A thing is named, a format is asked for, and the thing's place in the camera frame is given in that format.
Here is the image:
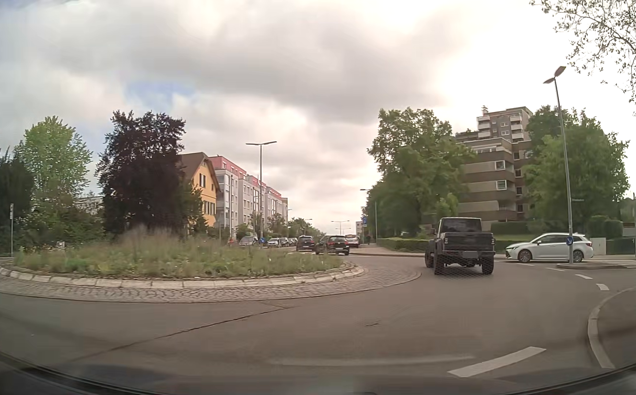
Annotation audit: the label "row of parked cars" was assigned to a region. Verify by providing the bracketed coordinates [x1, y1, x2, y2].
[238, 235, 299, 249]

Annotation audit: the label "white and red apartment building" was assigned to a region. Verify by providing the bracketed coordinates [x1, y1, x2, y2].
[209, 155, 289, 238]

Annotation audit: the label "large green tree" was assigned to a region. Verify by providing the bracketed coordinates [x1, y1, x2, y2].
[524, 105, 630, 230]
[363, 107, 475, 239]

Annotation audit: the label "yellow house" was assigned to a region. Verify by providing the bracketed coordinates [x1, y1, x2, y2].
[177, 152, 221, 228]

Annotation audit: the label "grey asphalt road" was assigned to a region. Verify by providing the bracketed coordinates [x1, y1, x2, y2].
[0, 243, 636, 387]

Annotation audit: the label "black pickup truck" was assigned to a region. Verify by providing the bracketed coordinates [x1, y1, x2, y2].
[424, 217, 496, 275]

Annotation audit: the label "cobbled roundabout apron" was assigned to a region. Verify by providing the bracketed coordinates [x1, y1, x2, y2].
[0, 258, 422, 304]

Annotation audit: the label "grassy roundabout island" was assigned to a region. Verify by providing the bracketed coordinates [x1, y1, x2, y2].
[13, 226, 346, 279]

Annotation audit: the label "dark red-leaved tree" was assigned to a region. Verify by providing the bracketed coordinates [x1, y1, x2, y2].
[96, 110, 208, 237]

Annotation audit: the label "brown terraced apartment building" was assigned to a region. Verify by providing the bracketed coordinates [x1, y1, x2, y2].
[454, 106, 534, 231]

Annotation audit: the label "car's own bonnet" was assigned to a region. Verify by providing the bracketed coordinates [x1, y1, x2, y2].
[0, 343, 636, 395]

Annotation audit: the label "white car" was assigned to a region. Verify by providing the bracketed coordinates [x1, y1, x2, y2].
[505, 233, 594, 263]

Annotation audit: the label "road markings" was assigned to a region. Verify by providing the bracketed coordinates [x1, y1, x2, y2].
[448, 260, 636, 378]

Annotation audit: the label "light green tree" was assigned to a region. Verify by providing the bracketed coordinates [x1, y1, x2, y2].
[13, 116, 95, 242]

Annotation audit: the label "kerbed traffic island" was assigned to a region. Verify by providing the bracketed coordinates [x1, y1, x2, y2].
[557, 260, 636, 270]

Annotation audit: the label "overhanging tree branches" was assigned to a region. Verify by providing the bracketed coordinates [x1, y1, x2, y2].
[531, 0, 636, 117]

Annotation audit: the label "tall grey lamp post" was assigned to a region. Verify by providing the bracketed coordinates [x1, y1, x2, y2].
[543, 66, 575, 265]

